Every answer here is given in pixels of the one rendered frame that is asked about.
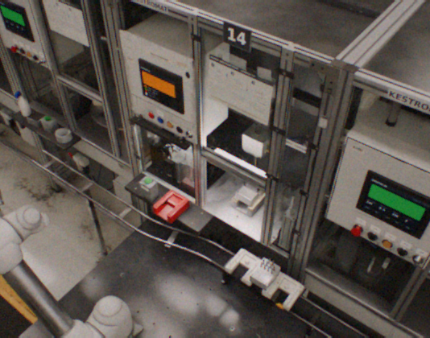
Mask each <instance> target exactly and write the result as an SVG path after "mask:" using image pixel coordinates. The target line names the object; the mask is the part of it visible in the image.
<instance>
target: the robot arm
mask: <svg viewBox="0 0 430 338"><path fill-rule="evenodd" d="M0 204H4V202H3V200H2V193H1V191H0ZM49 225H50V218H49V216H48V215H47V214H45V213H43V212H40V211H39V210H38V209H37V207H35V206H33V205H29V204H27V205H23V206H22V207H20V208H17V209H16V210H14V211H13V212H11V213H9V214H7V215H4V214H3V213H2V211H1V210H0V274H1V275H2V277H3V278H4V279H5V280H6V281H7V283H8V284H10V285H11V286H12V288H13V289H14V290H15V293H16V294H17V295H18V296H19V298H20V299H21V300H22V301H24V302H25V303H26V304H27V306H28V307H29V308H30V309H31V311H32V312H33V313H34V315H35V316H36V317H38V319H39V320H40V321H41V322H42V323H43V325H44V326H45V327H46V328H47V330H48V331H49V332H50V333H51V334H52V338H135V337H136V336H137V335H138V334H139V333H141V332H142V331H143V326H142V325H141V324H137V323H136V322H135V321H133V320H132V319H131V314H130V310H129V308H128V306H127V305H126V303H124V302H123V301H122V300H121V299H120V298H118V297H116V296H112V295H110V296H106V297H104V298H103V299H101V300H100V301H99V302H98V303H96V304H95V306H94V308H93V309H94V310H93V312H92V314H91V316H90V317H89V318H88V319H87V320H86V322H85V323H83V322H81V321H80V320H78V319H71V318H70V316H69V315H68V314H67V312H66V311H65V310H64V309H63V308H62V306H61V304H60V303H58V301H57V300H56V299H55V297H54V296H53V295H52V293H51V292H50V291H49V290H48V289H47V288H46V286H45V285H44V284H43V283H42V281H41V280H40V279H39V277H38V276H37V275H36V274H35V272H34V271H33V270H32V269H31V268H30V267H29V265H28V264H27V262H26V261H25V260H24V259H23V252H22V250H21V247H20V245H21V244H22V243H23V242H24V241H25V240H26V239H28V237H29V236H31V235H35V234H37V233H41V232H43V231H44V230H45V229H47V228H48V227H49Z"/></svg>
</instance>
